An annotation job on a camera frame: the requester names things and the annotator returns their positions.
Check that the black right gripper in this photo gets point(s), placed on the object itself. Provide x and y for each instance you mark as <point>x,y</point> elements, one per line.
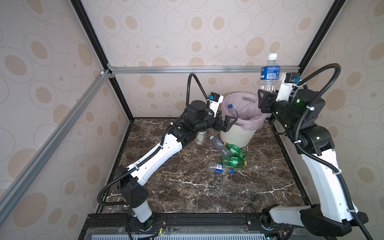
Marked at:
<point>267,103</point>

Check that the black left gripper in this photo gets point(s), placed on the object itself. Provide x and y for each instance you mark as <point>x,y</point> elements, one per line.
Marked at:
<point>223,127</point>

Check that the clear bottle purple tint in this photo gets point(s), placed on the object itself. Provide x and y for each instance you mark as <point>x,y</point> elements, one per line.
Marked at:
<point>219,146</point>

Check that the clear bottle blue label white cap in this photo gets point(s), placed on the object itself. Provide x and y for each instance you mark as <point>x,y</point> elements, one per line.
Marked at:
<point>270,74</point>

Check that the clear bottle green white label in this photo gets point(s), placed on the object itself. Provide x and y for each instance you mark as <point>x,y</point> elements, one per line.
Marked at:
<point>201,137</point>

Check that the small crushed bottle blue cap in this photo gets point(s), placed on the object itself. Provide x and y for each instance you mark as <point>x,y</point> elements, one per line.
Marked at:
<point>220,169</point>

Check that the clear bottle pink red label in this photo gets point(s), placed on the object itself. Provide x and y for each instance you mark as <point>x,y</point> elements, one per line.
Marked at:
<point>233,111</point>

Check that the green bottle yellow cap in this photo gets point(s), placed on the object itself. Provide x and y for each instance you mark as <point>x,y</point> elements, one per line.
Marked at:
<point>234,162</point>

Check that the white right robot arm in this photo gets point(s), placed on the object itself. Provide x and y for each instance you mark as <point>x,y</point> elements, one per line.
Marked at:
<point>335,214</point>

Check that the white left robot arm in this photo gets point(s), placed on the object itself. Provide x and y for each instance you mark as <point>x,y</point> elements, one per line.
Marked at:
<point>197,117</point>

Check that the white waste bin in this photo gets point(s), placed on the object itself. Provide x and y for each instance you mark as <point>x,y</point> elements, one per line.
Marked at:
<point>237,136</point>

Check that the pink bin liner bag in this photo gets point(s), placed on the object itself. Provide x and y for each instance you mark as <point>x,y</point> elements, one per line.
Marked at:
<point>250,116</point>

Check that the green bottle upper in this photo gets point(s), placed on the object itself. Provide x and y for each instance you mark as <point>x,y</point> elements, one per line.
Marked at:
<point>235,150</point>

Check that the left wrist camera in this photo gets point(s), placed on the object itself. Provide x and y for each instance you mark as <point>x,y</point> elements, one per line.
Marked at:
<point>214,101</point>

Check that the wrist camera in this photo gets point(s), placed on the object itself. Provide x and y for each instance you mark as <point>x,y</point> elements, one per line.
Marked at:
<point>288,82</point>
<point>214,101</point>

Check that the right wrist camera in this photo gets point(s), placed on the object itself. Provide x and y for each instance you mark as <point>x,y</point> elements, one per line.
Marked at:
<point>288,82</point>

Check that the horizontal aluminium rail back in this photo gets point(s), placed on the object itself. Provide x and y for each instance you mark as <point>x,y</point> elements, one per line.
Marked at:
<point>186,70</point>

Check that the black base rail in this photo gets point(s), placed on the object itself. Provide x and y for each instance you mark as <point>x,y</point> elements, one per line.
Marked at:
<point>238,226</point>

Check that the aluminium rail left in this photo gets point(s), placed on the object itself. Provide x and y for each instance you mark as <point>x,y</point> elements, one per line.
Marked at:
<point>24,180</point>

